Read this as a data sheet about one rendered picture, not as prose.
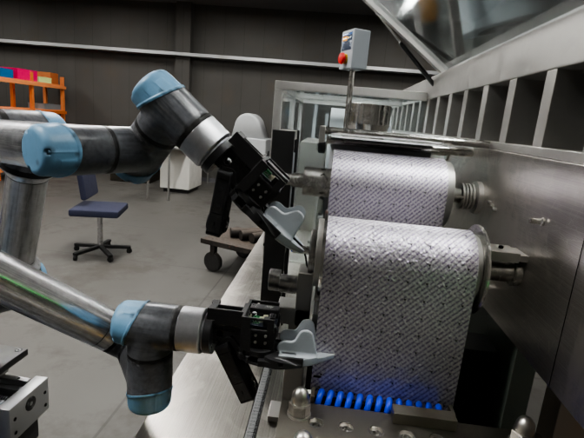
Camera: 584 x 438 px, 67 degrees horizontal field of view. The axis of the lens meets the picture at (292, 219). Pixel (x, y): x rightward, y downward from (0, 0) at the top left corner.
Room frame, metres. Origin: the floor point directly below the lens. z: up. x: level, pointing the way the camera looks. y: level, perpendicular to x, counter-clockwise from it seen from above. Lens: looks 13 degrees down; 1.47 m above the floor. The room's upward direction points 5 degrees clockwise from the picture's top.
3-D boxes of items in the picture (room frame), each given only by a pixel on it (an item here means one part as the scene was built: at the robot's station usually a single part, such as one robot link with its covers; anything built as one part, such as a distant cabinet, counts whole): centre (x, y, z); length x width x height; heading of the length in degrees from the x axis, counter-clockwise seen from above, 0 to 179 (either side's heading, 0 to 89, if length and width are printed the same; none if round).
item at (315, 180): (0.97, -0.05, 1.34); 0.06 x 0.06 x 0.06; 86
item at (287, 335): (0.67, -0.04, 1.11); 0.09 x 0.03 x 0.06; 87
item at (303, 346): (0.64, -0.04, 1.11); 0.09 x 0.03 x 0.06; 85
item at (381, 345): (0.65, -0.17, 1.11); 0.23 x 0.01 x 0.18; 86
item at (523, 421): (0.56, -0.37, 1.05); 0.04 x 0.04 x 0.04
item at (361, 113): (1.43, -0.21, 1.50); 0.14 x 0.14 x 0.06
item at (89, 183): (4.14, 1.88, 0.51); 0.59 x 0.56 x 1.01; 79
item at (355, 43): (1.26, -0.12, 1.66); 0.07 x 0.07 x 0.10; 22
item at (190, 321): (0.67, 0.14, 1.11); 0.08 x 0.05 x 0.08; 176
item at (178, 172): (8.08, 2.10, 0.53); 2.24 x 0.56 x 1.06; 174
